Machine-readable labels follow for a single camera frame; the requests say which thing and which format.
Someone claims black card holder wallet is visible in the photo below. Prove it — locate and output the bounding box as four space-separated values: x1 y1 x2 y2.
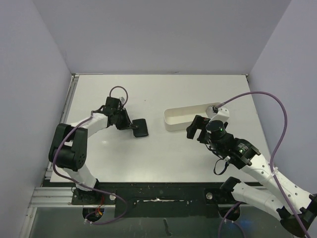
132 119 149 138

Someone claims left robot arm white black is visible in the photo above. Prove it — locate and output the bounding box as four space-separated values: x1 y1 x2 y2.
49 96 141 204

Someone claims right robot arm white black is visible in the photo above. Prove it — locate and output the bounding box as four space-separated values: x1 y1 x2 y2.
186 115 317 237

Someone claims white oblong plastic tray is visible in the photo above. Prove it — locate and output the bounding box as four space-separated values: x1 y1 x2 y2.
163 102 220 132

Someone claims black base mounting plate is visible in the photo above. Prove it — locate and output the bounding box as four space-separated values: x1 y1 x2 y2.
41 182 248 219

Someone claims black wire loop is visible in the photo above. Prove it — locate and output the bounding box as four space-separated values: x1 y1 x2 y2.
213 158 228 175

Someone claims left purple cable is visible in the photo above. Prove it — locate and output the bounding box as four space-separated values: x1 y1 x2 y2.
52 86 129 226

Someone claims aluminium frame rail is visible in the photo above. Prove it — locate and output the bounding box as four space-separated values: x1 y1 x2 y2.
29 187 73 208

